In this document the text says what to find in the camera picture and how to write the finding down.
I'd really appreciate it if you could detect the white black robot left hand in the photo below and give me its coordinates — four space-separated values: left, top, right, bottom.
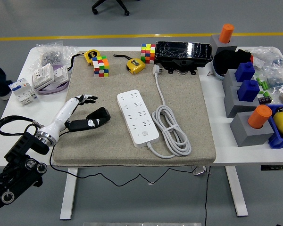
41 94 102 142

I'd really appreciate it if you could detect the black plug adapter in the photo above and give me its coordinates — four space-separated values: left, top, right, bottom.
86 107 111 125

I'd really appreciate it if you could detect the white power strip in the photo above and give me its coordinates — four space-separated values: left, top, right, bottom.
117 89 160 148

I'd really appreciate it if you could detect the thin black plug cord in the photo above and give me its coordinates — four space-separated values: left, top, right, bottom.
49 130 196 187

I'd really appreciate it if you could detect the grey power strip cable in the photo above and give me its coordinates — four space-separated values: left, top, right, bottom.
146 65 192 158

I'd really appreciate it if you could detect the purple tape roll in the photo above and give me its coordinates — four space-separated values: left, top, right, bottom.
36 65 69 95

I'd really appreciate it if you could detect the white blue circuit breaker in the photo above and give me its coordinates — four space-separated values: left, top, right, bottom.
8 77 38 106

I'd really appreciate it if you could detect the grey-brown mat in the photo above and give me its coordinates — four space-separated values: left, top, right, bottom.
52 50 216 167

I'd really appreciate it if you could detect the clear bag of metal nuts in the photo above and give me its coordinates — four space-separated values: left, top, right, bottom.
28 41 78 71

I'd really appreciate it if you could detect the scrambled colourful puzzle cube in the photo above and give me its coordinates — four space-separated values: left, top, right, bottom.
92 56 110 78

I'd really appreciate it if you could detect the yellow tape measure black label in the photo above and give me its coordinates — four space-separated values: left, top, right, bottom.
69 49 100 70

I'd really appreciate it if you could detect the yellow tape measure grey label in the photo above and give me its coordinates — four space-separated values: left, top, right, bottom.
113 54 146 75

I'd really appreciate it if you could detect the white table leg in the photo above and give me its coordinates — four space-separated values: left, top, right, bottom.
59 167 79 221
225 166 249 218

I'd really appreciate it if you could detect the tall colourful puzzle cube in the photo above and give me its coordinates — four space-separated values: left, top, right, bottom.
141 43 156 64

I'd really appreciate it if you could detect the black office chair base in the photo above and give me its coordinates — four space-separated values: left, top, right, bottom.
91 0 130 16

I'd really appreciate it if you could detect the black cracked glossy device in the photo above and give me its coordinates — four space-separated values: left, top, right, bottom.
154 41 213 75

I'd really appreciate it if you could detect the white blue round device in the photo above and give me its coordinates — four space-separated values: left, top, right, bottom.
212 60 227 82

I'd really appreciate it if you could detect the grey block with hole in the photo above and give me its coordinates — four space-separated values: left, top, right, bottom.
229 112 275 147
222 69 245 89
223 86 260 118
209 34 238 56

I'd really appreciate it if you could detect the black cloth cap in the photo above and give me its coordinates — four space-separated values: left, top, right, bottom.
213 48 253 73

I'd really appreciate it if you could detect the orange cylinder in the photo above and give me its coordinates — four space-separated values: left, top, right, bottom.
218 23 234 44
247 105 273 129

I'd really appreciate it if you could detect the blue plastic block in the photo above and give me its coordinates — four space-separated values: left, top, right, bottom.
237 80 260 102
234 61 256 83

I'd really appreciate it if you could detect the black purple small component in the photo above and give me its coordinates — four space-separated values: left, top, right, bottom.
258 91 272 105

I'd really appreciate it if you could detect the clear bag of small parts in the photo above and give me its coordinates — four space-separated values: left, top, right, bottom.
251 46 283 70

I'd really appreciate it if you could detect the clear bag of blue parts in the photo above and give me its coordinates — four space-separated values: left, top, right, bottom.
264 65 283 95

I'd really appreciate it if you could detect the blue plastic bin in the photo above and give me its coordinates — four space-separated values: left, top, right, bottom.
267 103 283 149

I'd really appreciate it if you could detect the black table control panel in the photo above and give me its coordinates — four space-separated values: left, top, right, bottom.
260 164 283 171

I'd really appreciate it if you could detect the white wall socket panel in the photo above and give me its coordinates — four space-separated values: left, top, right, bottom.
53 65 69 82
32 63 55 89

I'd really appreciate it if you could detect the metal bracket under table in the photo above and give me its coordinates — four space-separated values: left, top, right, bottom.
192 166 212 176

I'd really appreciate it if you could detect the hanging black table cable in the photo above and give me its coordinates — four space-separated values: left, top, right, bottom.
204 166 212 226

